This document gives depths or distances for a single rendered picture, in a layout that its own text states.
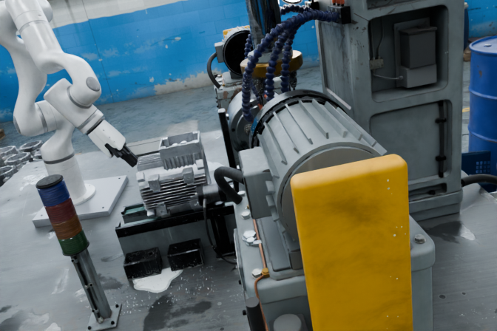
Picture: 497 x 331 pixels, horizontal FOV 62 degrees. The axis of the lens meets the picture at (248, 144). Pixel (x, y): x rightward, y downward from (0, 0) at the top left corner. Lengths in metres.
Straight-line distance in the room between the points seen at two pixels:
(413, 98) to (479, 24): 6.66
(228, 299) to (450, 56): 0.85
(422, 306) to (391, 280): 0.18
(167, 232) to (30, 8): 0.79
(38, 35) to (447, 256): 1.30
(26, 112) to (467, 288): 1.50
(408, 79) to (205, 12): 5.79
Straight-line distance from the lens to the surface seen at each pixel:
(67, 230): 1.07
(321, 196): 0.46
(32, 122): 1.74
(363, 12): 1.08
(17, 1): 1.48
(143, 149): 1.53
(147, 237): 1.35
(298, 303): 0.66
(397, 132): 1.21
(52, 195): 1.03
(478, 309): 1.11
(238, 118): 1.48
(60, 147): 1.79
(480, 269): 1.22
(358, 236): 0.50
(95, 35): 7.19
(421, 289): 0.71
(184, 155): 1.24
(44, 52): 1.38
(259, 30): 1.17
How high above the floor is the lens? 1.56
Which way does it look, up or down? 22 degrees down
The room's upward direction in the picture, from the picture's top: 11 degrees counter-clockwise
